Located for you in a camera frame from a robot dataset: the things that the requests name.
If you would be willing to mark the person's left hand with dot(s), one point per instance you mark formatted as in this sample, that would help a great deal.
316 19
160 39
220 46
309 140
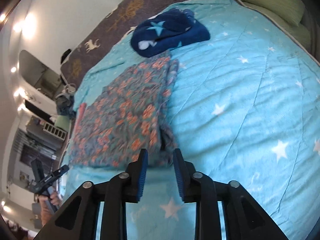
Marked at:
49 204

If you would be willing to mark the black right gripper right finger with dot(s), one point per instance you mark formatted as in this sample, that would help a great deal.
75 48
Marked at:
222 210

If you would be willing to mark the dark clothes pile with cable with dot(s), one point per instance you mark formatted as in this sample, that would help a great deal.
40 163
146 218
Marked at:
65 101

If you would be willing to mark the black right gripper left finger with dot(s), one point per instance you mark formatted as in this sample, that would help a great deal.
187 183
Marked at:
99 209

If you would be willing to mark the floral teal orange garment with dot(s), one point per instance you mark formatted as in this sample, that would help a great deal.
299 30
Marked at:
130 114

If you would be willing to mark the navy star fleece garment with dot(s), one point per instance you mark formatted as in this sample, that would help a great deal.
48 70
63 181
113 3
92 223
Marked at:
169 30

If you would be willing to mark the dark deer pattern mattress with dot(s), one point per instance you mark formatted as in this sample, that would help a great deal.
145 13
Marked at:
117 24

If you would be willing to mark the white shelf rack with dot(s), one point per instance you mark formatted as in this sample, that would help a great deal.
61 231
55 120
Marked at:
54 131

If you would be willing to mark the pink folded cloth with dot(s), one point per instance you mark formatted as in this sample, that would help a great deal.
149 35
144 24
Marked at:
80 115

